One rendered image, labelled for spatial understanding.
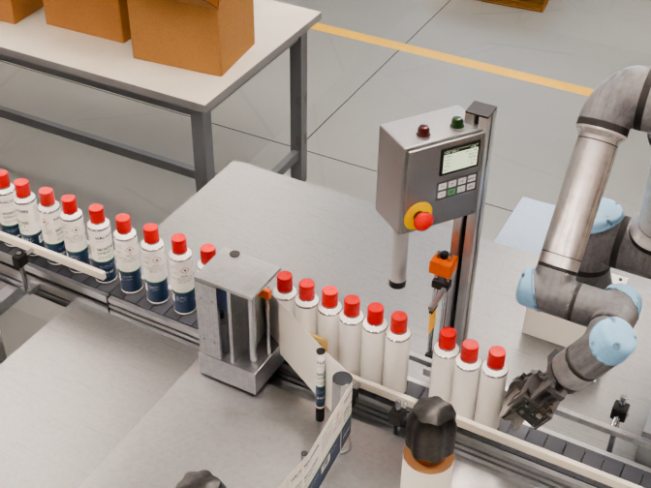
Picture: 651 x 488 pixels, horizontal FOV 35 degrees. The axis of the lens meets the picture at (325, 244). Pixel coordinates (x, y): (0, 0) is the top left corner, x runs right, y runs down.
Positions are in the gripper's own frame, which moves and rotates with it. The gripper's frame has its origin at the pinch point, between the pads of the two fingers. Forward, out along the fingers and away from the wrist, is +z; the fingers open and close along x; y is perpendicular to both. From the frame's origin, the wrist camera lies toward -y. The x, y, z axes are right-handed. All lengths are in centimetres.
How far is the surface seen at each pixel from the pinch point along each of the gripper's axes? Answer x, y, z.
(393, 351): -24.6, 2.8, 5.4
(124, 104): -169, -187, 206
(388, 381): -20.9, 2.9, 13.0
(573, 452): 14.6, -1.2, -2.2
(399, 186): -45, 1, -27
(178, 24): -135, -110, 77
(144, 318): -70, 6, 49
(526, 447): 6.3, 4.9, -1.0
